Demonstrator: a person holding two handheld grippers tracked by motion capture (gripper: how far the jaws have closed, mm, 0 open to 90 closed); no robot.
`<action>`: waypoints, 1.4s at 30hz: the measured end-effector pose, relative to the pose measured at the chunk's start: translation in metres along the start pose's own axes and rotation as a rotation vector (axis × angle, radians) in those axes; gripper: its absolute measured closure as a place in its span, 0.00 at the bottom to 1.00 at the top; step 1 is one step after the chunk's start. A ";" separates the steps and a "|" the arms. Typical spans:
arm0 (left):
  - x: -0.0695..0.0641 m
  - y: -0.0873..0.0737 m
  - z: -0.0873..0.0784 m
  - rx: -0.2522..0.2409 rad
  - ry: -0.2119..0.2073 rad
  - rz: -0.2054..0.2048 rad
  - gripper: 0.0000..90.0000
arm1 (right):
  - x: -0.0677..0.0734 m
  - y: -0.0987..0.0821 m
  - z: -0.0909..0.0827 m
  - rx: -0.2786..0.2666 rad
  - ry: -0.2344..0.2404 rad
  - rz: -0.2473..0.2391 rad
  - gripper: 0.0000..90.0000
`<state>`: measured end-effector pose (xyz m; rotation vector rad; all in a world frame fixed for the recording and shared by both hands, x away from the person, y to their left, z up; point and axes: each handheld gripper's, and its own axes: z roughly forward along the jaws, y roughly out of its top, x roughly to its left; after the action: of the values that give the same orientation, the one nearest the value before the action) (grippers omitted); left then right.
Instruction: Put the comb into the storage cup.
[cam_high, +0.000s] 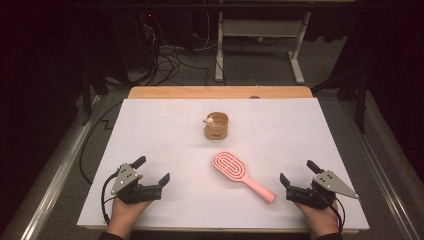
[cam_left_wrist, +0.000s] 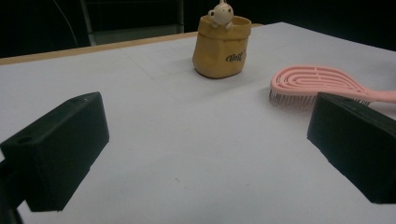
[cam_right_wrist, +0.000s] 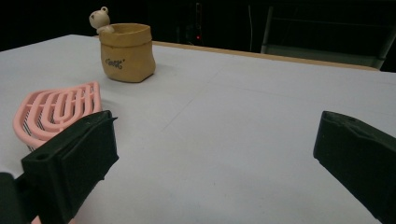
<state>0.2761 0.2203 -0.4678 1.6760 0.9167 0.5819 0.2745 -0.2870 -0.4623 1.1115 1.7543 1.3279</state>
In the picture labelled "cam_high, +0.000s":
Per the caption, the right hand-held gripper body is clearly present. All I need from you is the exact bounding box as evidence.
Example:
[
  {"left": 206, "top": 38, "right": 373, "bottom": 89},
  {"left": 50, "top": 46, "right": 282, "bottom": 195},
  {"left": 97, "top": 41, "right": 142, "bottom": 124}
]
[{"left": 285, "top": 170, "right": 360, "bottom": 210}]

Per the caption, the white metal desk frame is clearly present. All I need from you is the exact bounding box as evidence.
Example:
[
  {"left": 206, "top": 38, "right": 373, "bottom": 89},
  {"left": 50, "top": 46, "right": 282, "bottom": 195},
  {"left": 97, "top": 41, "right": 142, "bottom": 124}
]
[{"left": 214, "top": 11, "right": 312, "bottom": 86}]

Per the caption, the left hand-held gripper cable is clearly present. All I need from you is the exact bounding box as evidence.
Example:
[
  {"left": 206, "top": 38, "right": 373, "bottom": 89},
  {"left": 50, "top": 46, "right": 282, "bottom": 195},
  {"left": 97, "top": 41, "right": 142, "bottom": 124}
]
[{"left": 100, "top": 171, "right": 120, "bottom": 225}]

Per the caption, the black floor cable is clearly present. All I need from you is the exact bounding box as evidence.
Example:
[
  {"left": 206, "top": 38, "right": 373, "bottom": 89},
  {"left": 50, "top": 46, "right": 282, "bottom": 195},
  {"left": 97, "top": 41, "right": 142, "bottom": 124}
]
[{"left": 78, "top": 101, "right": 125, "bottom": 185}]

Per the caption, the right hand-held gripper cable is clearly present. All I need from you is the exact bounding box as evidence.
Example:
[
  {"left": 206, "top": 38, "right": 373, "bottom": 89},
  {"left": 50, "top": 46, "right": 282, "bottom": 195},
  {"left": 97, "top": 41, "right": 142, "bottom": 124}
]
[{"left": 319, "top": 190, "right": 347, "bottom": 234}]

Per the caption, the aluminium floor rail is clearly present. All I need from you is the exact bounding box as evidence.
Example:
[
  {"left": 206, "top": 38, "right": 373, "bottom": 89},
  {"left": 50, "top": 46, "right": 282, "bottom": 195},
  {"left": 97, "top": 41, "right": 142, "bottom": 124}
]
[
  {"left": 19, "top": 94, "right": 102, "bottom": 240},
  {"left": 339, "top": 99, "right": 422, "bottom": 240}
]

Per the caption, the person's left hand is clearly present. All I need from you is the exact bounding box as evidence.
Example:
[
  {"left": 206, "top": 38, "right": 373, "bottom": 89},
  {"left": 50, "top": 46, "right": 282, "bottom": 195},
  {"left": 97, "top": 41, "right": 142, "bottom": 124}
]
[{"left": 106, "top": 174, "right": 154, "bottom": 240}]

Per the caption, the tangle of black cables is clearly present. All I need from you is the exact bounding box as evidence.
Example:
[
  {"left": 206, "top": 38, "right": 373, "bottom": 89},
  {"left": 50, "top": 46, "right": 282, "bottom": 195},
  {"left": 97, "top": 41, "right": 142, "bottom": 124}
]
[{"left": 134, "top": 12, "right": 216, "bottom": 87}]

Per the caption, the hand-held gripper cable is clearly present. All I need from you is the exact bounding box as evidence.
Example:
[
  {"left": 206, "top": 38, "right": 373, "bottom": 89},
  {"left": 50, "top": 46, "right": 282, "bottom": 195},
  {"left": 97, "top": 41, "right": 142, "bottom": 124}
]
[
  {"left": 100, "top": 171, "right": 120, "bottom": 225},
  {"left": 319, "top": 190, "right": 347, "bottom": 234}
]

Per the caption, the pink hairbrush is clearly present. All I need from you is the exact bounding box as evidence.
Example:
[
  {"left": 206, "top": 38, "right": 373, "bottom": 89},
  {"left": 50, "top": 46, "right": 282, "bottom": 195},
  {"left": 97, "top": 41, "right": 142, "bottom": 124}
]
[{"left": 211, "top": 151, "right": 278, "bottom": 205}]

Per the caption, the person's right hand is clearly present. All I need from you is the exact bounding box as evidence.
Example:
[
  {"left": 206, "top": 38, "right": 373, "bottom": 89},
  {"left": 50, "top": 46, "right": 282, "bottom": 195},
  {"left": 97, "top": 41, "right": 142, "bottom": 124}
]
[{"left": 294, "top": 199, "right": 341, "bottom": 240}]

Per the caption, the wooden table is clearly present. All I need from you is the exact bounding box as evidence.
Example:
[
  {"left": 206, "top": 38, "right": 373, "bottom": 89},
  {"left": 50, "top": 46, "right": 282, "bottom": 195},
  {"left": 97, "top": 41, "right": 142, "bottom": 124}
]
[{"left": 85, "top": 85, "right": 361, "bottom": 235}]

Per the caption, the black metal stand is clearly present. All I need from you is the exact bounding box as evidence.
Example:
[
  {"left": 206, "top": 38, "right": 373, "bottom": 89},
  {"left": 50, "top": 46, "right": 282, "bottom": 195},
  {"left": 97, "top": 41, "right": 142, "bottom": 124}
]
[
  {"left": 311, "top": 65, "right": 372, "bottom": 135},
  {"left": 79, "top": 64, "right": 110, "bottom": 127}
]

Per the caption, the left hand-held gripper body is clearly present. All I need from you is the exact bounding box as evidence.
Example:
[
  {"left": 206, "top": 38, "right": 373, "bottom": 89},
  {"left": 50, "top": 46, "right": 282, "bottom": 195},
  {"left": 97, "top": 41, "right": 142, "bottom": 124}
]
[{"left": 110, "top": 162, "right": 164, "bottom": 205}]

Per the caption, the white table cover sheet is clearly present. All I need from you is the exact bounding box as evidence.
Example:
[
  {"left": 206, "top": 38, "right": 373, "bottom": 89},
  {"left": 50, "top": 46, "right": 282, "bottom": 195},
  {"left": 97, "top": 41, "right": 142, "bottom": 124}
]
[{"left": 76, "top": 97, "right": 371, "bottom": 231}]

